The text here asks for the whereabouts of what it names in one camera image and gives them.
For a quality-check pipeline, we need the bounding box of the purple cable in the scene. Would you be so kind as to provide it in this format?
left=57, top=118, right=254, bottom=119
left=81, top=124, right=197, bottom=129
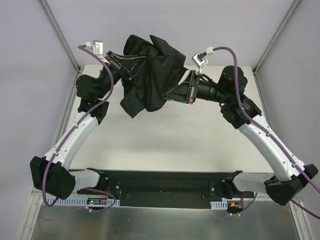
left=206, top=45, right=320, bottom=225
left=41, top=44, right=115, bottom=208

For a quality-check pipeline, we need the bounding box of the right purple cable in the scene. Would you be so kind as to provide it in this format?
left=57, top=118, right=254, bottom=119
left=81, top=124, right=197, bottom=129
left=206, top=45, right=320, bottom=225

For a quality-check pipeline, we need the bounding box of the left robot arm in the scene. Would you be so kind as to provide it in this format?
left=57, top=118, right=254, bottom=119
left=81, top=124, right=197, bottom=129
left=30, top=51, right=147, bottom=200

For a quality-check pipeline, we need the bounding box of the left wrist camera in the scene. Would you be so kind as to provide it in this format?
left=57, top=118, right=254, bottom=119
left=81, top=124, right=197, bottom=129
left=85, top=40, right=104, bottom=59

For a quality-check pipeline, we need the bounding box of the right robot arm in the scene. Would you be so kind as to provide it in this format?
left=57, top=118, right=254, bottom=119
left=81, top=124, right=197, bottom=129
left=162, top=65, right=319, bottom=206

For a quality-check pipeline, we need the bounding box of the white cable duct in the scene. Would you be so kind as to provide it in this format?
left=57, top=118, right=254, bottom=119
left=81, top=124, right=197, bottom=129
left=210, top=200, right=228, bottom=211
left=54, top=196, right=120, bottom=208

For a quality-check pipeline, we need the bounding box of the right white cable duct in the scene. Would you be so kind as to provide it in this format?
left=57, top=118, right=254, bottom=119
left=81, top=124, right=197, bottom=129
left=210, top=200, right=228, bottom=211

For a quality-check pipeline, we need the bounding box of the black folding umbrella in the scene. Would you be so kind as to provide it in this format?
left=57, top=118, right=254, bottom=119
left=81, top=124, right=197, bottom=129
left=120, top=34, right=187, bottom=118

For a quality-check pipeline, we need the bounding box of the left aluminium frame post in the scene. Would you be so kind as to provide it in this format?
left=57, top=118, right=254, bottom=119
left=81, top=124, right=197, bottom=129
left=37, top=0, right=81, bottom=73

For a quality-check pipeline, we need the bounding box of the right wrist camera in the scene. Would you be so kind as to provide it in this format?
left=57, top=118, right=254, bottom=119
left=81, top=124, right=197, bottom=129
left=191, top=52, right=208, bottom=74

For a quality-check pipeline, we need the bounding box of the aluminium frame post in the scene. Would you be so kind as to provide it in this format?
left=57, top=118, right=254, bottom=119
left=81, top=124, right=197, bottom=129
left=252, top=0, right=303, bottom=76
left=37, top=0, right=81, bottom=73

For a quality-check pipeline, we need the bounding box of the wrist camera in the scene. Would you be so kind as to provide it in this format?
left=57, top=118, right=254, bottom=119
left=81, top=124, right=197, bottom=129
left=85, top=40, right=104, bottom=59
left=191, top=52, right=208, bottom=74

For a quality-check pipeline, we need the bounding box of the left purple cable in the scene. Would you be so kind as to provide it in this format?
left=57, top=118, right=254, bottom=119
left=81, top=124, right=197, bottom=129
left=41, top=44, right=115, bottom=208

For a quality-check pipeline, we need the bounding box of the left white cable duct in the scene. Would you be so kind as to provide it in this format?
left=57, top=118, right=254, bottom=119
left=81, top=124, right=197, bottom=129
left=54, top=196, right=120, bottom=208

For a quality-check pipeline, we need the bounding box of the right aluminium frame post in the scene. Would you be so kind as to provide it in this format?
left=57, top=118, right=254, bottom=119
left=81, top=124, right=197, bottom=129
left=252, top=0, right=303, bottom=76

